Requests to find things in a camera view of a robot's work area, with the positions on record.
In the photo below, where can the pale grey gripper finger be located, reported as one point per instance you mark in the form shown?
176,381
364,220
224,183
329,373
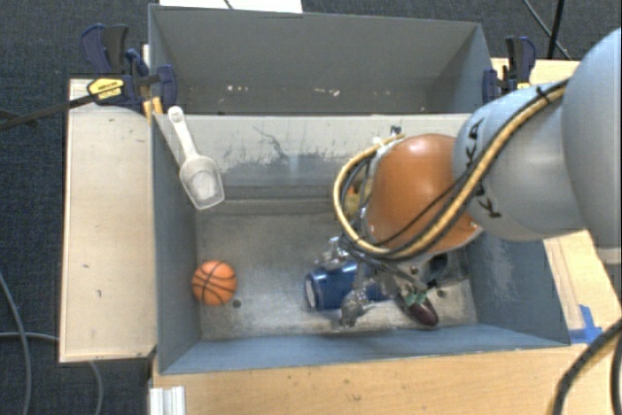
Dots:
335,255
354,306

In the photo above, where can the grey metal bin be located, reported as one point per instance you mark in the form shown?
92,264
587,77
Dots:
272,248

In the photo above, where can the white plastic scoop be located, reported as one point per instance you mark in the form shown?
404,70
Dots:
201,182

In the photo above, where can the dark purple toy eggplant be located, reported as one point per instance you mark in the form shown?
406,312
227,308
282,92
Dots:
424,312

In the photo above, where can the pale wood board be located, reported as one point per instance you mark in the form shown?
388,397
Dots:
109,233

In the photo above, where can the orange toy basketball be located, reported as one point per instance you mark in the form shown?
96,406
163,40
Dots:
214,283

